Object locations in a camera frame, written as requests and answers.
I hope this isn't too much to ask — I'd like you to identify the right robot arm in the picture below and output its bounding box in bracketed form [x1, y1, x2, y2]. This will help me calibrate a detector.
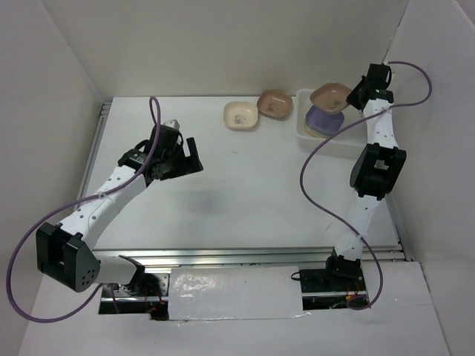
[323, 64, 407, 291]

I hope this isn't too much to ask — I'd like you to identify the purple panda plate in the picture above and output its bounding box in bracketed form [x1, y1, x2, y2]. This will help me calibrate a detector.
[304, 106, 344, 137]

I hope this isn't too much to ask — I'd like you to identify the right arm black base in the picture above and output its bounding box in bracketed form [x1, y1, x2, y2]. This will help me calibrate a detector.
[290, 255, 369, 311]

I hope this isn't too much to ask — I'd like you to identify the brown panda plate back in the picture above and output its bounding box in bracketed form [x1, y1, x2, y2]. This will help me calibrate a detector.
[257, 90, 293, 119]

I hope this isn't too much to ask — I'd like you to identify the white plastic basket bin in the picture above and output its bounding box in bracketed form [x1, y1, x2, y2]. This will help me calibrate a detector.
[293, 88, 367, 159]

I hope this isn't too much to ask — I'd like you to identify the white taped cover panel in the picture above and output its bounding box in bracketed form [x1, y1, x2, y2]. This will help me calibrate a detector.
[168, 266, 304, 321]

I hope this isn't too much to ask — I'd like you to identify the brown panda plate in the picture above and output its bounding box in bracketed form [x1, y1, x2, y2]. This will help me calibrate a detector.
[309, 82, 352, 115]
[257, 90, 293, 119]

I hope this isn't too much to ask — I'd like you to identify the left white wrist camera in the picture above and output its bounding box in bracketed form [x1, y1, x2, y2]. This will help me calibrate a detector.
[163, 119, 180, 131]

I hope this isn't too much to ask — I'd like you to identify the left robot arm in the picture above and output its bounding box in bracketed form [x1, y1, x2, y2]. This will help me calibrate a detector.
[36, 120, 203, 296]

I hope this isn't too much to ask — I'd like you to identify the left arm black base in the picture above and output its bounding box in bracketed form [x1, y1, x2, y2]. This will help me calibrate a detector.
[99, 273, 171, 321]

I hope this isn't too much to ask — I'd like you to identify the cream panda plate back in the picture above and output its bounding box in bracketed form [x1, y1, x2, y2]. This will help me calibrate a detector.
[223, 101, 259, 131]

